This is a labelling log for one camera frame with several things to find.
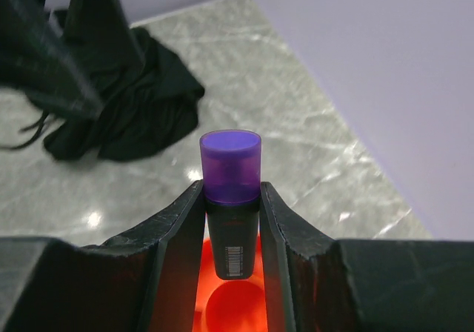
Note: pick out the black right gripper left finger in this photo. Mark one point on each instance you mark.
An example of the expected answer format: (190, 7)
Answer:
(142, 279)

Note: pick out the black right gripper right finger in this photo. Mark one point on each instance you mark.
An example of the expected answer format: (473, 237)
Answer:
(315, 283)

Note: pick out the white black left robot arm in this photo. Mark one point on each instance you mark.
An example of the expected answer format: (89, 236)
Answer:
(42, 61)

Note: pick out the orange round desk organizer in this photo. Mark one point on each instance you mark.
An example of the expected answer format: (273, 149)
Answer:
(233, 305)

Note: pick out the black cloth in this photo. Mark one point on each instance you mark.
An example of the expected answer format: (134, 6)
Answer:
(145, 111)

